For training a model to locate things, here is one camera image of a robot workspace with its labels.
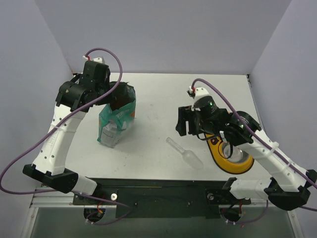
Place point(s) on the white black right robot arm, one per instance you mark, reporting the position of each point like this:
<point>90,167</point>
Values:
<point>288,186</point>

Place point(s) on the clear plastic scoop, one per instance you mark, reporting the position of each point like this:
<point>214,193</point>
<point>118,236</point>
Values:
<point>188,156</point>

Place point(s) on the near steel bowl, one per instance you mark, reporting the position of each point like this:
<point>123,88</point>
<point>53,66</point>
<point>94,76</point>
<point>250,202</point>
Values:
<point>235,155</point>

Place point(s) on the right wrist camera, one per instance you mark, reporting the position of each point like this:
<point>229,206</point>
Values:
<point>197,92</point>

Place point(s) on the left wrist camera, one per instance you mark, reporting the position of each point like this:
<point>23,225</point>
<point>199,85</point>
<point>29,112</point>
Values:
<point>93,61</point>

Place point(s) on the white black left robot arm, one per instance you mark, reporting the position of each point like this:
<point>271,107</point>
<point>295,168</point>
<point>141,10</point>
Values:
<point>74,98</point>

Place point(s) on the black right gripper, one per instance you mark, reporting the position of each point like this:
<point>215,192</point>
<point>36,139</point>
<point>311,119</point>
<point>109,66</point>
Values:
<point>187,121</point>

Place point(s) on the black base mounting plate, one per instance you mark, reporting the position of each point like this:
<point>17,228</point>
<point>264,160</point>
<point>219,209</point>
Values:
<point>148,198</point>

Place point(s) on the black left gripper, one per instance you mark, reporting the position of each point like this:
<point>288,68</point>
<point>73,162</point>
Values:
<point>115,89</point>

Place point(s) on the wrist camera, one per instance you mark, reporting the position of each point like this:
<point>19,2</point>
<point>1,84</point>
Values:
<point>197,92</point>
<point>93,61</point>

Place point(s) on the green white dog food bag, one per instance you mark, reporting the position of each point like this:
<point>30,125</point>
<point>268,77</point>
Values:
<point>113,125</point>

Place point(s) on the yellow double bowl feeder tray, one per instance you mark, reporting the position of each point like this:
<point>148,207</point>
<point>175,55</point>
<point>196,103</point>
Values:
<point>215,145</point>

